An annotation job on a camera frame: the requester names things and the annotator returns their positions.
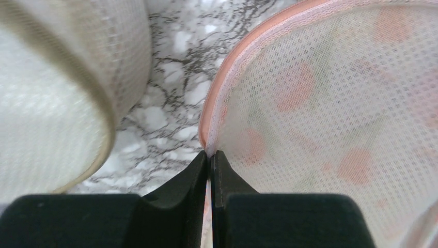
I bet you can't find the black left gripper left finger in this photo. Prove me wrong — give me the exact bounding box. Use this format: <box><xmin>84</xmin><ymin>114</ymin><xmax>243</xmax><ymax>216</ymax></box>
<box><xmin>1</xmin><ymin>151</ymin><xmax>208</xmax><ymax>247</ymax></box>

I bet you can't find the floral mesh laundry bag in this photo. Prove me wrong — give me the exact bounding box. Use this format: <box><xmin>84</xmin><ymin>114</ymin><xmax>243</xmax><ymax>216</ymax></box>
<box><xmin>199</xmin><ymin>1</ymin><xmax>437</xmax><ymax>247</ymax></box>

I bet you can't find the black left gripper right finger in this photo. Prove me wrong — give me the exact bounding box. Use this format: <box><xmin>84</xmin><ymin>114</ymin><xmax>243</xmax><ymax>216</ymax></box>
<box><xmin>210</xmin><ymin>151</ymin><xmax>375</xmax><ymax>247</ymax></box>

